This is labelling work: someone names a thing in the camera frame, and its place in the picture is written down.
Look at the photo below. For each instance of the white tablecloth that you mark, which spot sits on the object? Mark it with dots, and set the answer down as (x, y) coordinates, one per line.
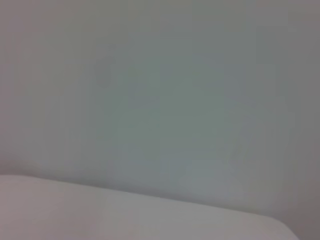
(175, 100)

